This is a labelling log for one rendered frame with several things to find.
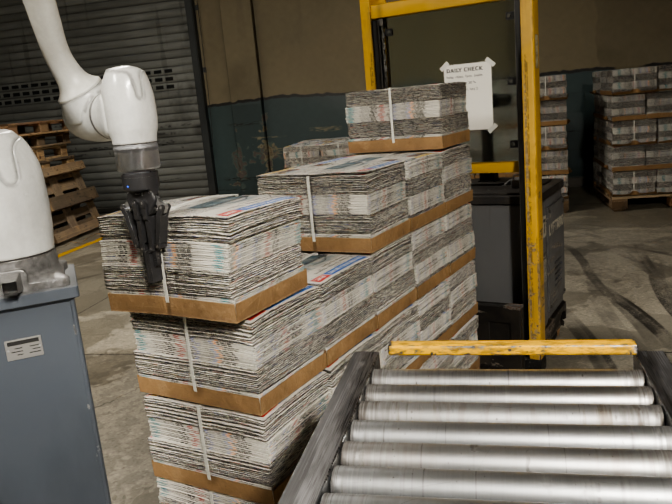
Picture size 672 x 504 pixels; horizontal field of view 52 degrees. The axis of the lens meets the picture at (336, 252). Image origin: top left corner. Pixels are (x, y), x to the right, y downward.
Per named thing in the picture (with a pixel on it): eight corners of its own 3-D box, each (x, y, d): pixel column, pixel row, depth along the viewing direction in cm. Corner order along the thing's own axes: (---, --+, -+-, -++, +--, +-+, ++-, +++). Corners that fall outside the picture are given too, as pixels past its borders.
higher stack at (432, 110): (368, 414, 280) (341, 92, 252) (399, 385, 305) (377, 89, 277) (458, 430, 261) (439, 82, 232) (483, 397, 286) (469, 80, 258)
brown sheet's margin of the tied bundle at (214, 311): (179, 316, 150) (176, 297, 149) (255, 281, 174) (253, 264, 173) (237, 324, 142) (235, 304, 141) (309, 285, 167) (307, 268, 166)
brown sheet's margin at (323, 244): (262, 249, 212) (260, 236, 211) (309, 230, 236) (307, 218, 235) (372, 253, 194) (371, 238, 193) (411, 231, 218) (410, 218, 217)
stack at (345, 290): (171, 601, 184) (122, 306, 165) (369, 413, 281) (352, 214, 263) (291, 649, 164) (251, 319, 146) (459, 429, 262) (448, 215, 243)
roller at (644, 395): (358, 381, 115) (357, 411, 113) (660, 383, 104) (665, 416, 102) (364, 387, 119) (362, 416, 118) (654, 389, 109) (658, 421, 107)
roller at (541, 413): (357, 428, 112) (356, 398, 113) (666, 435, 102) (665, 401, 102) (350, 436, 108) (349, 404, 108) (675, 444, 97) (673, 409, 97)
